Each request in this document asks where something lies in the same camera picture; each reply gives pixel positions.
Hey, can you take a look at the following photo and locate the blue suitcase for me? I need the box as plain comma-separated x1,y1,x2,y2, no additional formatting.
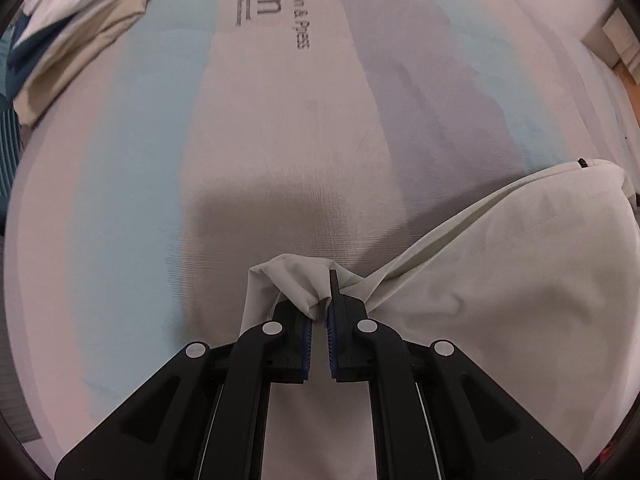
0,105,23,198

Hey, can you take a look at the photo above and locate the wooden headboard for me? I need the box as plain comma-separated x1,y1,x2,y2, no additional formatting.
612,57,640,86

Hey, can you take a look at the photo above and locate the dark blue folded cloth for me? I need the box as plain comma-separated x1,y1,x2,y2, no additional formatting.
7,15,56,68

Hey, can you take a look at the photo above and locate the beige folded blanket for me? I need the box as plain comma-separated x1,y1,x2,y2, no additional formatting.
12,0,151,128

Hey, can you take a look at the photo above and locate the bed with striped sheet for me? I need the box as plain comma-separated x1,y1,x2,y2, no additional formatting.
2,0,640,453

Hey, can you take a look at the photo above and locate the black and white hooded jacket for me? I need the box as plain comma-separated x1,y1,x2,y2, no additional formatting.
239,158,638,480

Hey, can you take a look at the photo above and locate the teal cloth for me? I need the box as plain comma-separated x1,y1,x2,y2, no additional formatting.
0,35,21,96

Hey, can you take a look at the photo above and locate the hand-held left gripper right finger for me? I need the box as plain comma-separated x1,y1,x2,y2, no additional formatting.
327,270,583,480

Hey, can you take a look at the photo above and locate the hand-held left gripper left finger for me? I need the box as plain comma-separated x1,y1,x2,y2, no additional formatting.
54,300,315,480

